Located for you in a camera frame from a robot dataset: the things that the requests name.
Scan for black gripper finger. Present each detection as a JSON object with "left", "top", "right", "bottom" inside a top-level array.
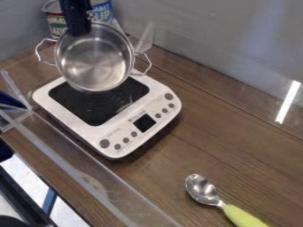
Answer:
[{"left": 58, "top": 0, "right": 92, "bottom": 36}]

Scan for silver steel pot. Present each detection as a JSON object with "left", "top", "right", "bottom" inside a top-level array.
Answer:
[{"left": 34, "top": 23, "right": 146, "bottom": 93}]

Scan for white and black stove top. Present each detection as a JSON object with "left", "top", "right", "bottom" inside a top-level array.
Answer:
[{"left": 32, "top": 71, "right": 181, "bottom": 160}]

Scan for tomato sauce can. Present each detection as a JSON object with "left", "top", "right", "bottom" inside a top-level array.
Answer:
[{"left": 41, "top": 0, "right": 68, "bottom": 38}]

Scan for alphabet soup can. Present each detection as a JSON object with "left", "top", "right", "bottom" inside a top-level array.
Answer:
[{"left": 89, "top": 0, "right": 113, "bottom": 24}]

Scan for blue cloth object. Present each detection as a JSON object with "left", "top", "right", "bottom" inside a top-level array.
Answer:
[{"left": 0, "top": 91, "right": 26, "bottom": 163}]

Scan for clear acrylic front barrier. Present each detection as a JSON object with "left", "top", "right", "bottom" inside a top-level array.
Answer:
[{"left": 0, "top": 110, "right": 181, "bottom": 227}]

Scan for clear acrylic corner bracket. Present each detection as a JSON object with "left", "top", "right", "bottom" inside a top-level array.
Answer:
[{"left": 112, "top": 20, "right": 153, "bottom": 55}]

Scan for clear acrylic left bracket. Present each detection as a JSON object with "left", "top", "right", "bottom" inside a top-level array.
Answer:
[{"left": 0, "top": 69, "right": 32, "bottom": 133}]

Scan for spoon with green handle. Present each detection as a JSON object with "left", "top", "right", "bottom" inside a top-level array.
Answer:
[{"left": 184, "top": 174, "right": 268, "bottom": 227}]

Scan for black and blue stand frame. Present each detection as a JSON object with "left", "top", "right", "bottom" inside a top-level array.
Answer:
[{"left": 0, "top": 167, "right": 57, "bottom": 227}]

